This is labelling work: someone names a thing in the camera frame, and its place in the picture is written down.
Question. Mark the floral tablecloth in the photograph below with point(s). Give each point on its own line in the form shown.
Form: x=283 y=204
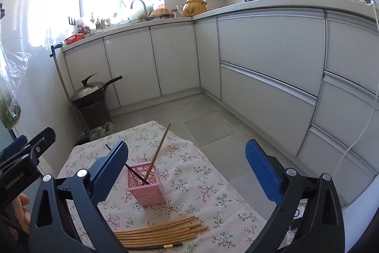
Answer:
x=189 y=182

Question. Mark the grey rod with black clamp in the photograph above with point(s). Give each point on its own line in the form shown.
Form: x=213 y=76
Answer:
x=60 y=75

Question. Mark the group of small condiment bottles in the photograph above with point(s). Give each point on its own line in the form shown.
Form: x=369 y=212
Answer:
x=102 y=23

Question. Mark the pile of wooden chopsticks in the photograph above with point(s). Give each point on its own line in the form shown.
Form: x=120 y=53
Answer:
x=154 y=233

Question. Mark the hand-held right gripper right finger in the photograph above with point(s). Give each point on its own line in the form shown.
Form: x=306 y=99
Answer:
x=260 y=170

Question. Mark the plastic bag of green vegetables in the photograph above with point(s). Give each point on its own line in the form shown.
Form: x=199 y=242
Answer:
x=11 y=110

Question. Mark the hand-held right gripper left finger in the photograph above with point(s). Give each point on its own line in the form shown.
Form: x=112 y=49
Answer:
x=112 y=170

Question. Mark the steel kitchen faucet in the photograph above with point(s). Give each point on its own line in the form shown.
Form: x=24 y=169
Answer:
x=144 y=5

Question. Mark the black wok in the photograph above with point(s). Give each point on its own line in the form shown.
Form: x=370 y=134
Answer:
x=111 y=82

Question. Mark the red plastic basket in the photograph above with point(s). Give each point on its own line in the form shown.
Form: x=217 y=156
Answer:
x=74 y=39

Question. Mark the black wall hooks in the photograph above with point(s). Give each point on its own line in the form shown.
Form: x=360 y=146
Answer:
x=72 y=21

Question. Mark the pink lattice utensil holder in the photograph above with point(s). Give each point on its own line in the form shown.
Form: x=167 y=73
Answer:
x=146 y=192

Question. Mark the person's left hand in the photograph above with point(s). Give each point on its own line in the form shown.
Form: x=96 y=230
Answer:
x=21 y=207

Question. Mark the row of white cabinet doors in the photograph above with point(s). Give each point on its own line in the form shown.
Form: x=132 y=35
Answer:
x=266 y=45

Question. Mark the wall hook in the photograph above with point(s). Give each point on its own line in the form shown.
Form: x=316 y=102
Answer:
x=2 y=11

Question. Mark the woven bamboo basket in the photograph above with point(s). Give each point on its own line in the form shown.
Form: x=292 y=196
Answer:
x=161 y=13

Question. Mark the black chopstick with gold band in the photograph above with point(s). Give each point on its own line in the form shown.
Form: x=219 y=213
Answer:
x=175 y=244

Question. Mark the plain black chopstick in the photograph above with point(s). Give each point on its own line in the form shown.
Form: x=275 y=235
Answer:
x=137 y=174

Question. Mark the crumpled clear plastic bag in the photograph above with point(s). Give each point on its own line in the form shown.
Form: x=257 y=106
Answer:
x=100 y=131

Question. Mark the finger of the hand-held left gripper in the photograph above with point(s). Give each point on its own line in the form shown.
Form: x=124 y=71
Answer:
x=13 y=147
x=44 y=136

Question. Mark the yellow clay pot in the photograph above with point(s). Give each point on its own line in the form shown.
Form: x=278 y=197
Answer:
x=194 y=7

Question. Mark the steel wok lid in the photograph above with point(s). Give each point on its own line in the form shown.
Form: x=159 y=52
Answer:
x=87 y=90

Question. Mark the brown waste bin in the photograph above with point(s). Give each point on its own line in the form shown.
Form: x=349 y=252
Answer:
x=94 y=116

